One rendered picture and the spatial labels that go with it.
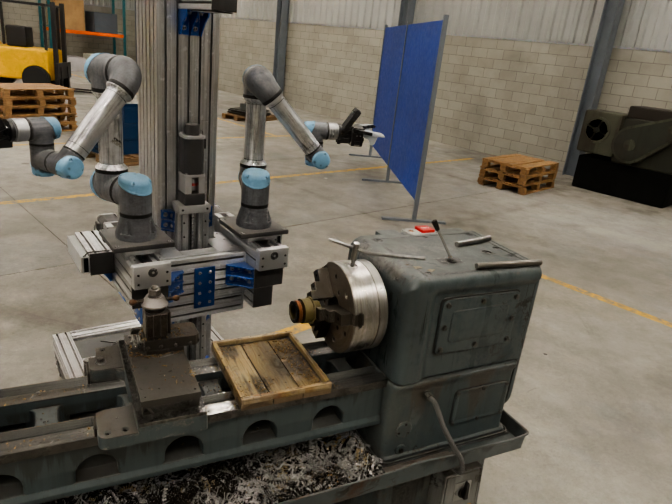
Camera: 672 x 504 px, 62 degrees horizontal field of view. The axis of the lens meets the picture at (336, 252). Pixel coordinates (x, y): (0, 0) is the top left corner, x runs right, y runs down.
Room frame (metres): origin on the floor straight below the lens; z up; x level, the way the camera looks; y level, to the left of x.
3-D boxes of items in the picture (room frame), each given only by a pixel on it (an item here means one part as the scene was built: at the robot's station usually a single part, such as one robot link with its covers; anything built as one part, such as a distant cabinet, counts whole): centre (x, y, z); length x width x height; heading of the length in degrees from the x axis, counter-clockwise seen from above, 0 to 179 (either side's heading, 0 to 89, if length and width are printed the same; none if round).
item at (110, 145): (2.06, 0.88, 1.54); 0.15 x 0.12 x 0.55; 58
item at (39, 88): (9.73, 5.55, 0.36); 1.26 x 0.86 x 0.73; 146
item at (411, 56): (8.60, -0.67, 1.18); 4.12 x 0.80 x 2.35; 7
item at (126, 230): (1.98, 0.76, 1.21); 0.15 x 0.15 x 0.10
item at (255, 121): (2.41, 0.40, 1.54); 0.15 x 0.12 x 0.55; 16
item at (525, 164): (9.45, -2.93, 0.22); 1.25 x 0.86 x 0.44; 138
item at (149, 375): (1.47, 0.51, 0.95); 0.43 x 0.17 x 0.05; 28
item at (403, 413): (1.95, -0.40, 0.43); 0.60 x 0.48 x 0.86; 118
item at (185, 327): (1.54, 0.51, 0.99); 0.20 x 0.10 x 0.05; 118
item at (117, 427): (1.43, 0.54, 0.90); 0.47 x 0.30 x 0.06; 28
